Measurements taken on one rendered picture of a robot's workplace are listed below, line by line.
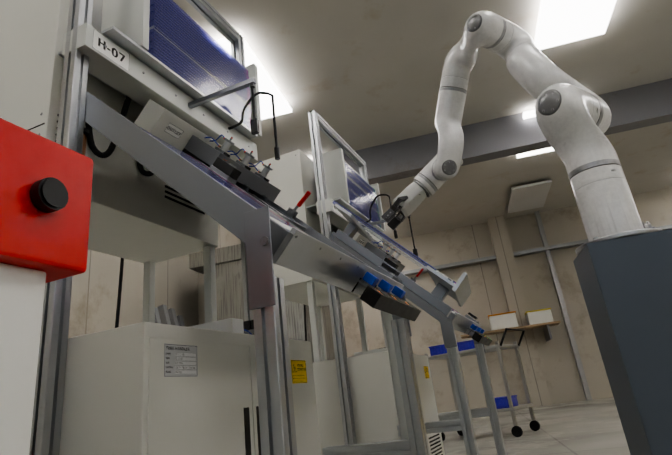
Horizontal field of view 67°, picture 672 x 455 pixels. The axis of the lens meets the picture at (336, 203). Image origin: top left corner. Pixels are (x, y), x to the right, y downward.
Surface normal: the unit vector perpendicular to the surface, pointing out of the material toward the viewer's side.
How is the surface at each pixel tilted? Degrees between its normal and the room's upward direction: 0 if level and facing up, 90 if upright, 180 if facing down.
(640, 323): 90
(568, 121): 128
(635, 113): 90
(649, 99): 90
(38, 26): 90
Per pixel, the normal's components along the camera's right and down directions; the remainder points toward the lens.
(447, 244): -0.26, -0.33
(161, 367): 0.91, -0.25
